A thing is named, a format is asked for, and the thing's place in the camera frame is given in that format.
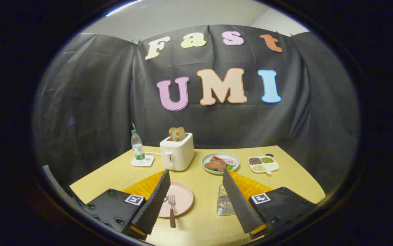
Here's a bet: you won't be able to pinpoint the white divided seasoning dish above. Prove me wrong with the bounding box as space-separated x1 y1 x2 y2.
248 154 280 175

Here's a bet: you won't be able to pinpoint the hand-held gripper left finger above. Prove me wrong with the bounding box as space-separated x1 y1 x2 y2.
82 169 171 240

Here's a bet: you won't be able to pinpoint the white toaster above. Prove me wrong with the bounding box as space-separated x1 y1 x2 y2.
160 133 195 171

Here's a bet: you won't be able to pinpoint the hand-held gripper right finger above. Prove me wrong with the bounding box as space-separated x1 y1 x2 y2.
222 168 316 240

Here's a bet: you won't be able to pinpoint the grey ribbed band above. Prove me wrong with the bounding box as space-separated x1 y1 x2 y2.
42 165 81 205

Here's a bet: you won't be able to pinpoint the brown meat slices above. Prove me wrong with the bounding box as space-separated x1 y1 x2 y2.
204 156 227 172

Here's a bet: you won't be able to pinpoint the black backdrop cloth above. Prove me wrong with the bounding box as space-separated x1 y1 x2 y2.
32 25 360 205

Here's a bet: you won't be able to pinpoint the pale green food plate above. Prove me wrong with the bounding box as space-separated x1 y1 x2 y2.
201 153 240 175

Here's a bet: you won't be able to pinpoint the pink round plate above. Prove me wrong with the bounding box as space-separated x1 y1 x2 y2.
158 181 194 218

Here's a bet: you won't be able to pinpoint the clear plastic water bottle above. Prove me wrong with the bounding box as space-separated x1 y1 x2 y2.
130 129 146 161

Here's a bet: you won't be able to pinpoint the white square coaster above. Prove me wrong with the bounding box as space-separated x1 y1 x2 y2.
131 154 155 167

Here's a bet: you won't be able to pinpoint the metal wire cutlery basket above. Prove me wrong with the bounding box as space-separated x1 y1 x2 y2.
217 184 237 216

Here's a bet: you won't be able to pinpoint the wooden handled metal fork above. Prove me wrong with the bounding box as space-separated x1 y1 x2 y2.
168 194 177 228

